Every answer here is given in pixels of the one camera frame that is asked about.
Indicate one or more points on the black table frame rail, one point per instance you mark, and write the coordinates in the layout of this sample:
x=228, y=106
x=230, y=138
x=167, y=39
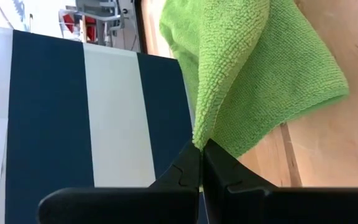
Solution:
x=141, y=28

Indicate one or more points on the red storage bin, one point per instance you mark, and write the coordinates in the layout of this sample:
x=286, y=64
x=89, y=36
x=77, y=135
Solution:
x=68, y=23
x=90, y=29

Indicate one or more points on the navy white striped basket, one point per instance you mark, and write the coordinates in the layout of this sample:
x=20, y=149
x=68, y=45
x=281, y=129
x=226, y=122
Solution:
x=48, y=109

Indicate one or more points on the green microfibre towel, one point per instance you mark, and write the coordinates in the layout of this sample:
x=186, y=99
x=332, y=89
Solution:
x=259, y=77

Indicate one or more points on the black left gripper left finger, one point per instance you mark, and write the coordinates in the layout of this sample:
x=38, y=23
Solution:
x=135, y=205

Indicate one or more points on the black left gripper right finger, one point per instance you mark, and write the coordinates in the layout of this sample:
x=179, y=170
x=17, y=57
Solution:
x=259, y=205

